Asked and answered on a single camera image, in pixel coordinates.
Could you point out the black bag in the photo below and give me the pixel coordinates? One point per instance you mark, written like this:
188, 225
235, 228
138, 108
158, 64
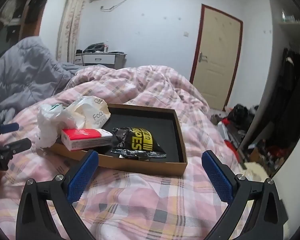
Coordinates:
238, 112

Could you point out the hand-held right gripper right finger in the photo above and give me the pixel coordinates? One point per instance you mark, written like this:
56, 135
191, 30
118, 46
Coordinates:
216, 175

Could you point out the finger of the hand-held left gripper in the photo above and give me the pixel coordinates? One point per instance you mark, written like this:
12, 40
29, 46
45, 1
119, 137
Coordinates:
8, 127
18, 145

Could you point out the black item on cabinet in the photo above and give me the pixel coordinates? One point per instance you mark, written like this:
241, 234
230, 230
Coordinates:
95, 48

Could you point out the beige plastic bag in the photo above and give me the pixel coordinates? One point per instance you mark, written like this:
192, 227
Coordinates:
92, 112

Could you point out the floral curtain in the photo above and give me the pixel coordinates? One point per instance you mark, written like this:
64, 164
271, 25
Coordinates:
71, 25

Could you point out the hanging dark clothes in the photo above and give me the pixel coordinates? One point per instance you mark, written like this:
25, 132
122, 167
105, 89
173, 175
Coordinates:
290, 92

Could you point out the beige door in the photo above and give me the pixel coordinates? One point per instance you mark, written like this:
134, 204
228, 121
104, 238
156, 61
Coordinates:
217, 55

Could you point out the brown cardboard box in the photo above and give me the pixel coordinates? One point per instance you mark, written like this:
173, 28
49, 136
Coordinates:
140, 165

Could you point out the pink plaid blanket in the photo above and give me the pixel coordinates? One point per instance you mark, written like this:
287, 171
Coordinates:
140, 202

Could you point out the black wipes packet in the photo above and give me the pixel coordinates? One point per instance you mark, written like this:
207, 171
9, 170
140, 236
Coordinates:
140, 140

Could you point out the red tissue pack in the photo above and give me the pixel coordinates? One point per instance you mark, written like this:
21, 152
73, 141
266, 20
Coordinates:
85, 137

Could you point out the white cabinet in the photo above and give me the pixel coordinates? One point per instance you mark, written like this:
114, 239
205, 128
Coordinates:
102, 59

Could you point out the hanging black jacket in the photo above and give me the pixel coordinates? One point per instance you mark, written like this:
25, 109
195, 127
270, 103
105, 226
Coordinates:
38, 5

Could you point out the grey quilt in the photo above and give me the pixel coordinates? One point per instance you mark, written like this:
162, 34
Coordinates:
22, 75

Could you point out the white wall switch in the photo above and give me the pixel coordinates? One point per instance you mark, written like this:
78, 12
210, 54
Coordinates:
186, 34

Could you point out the white plastic bag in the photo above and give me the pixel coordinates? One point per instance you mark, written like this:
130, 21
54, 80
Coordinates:
48, 125

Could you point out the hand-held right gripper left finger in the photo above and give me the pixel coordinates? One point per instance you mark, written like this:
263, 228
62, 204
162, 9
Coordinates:
82, 177

